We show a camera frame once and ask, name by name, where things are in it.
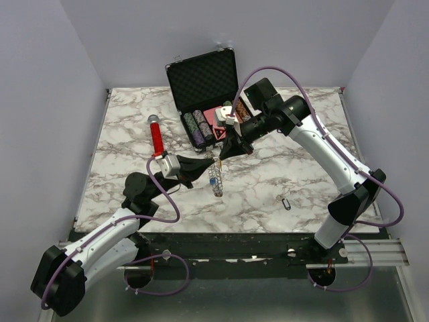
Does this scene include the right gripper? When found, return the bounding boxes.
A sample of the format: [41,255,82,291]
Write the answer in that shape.
[219,111,271,160]

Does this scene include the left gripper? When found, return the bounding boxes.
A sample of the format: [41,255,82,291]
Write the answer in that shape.
[147,154,215,201]

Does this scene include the metal disc with keyrings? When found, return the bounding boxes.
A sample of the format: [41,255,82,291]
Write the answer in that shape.
[208,158,223,197]

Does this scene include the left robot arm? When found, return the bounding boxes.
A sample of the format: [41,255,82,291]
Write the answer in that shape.
[30,152,215,316]

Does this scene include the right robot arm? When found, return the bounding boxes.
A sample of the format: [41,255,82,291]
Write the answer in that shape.
[214,78,386,263]

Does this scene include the all in triangle button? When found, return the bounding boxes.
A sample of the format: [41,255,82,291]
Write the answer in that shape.
[214,128,226,140]

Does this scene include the red microphone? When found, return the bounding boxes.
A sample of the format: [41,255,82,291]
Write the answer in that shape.
[147,114,165,156]

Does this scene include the pink playing cards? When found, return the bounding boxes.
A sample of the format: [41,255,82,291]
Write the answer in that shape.
[203,107,218,126]

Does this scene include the black poker chip case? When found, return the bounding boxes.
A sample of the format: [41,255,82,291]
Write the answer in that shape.
[165,48,239,153]

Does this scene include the key with black tag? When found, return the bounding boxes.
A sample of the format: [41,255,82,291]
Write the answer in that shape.
[275,194,292,211]

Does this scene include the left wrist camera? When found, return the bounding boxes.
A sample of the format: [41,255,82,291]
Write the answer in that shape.
[155,151,181,178]

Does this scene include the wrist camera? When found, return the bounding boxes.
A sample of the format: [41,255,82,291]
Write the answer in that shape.
[155,151,181,178]
[214,105,241,136]

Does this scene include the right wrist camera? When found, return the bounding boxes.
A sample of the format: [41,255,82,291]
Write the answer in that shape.
[214,105,241,136]

